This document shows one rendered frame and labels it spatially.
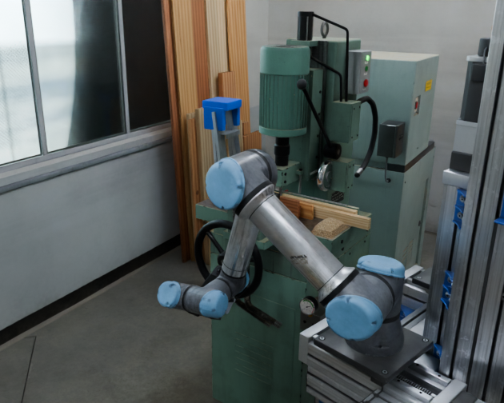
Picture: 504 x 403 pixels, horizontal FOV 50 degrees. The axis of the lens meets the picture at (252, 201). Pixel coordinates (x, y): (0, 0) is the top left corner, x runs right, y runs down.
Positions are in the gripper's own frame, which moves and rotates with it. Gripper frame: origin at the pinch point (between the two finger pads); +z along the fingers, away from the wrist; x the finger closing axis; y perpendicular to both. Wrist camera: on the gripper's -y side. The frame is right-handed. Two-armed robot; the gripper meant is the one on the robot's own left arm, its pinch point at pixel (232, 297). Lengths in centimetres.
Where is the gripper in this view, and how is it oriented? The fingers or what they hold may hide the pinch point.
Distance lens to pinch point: 184.2
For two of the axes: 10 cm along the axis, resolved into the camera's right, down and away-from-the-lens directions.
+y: -3.0, 9.5, -1.0
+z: 4.8, 2.4, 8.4
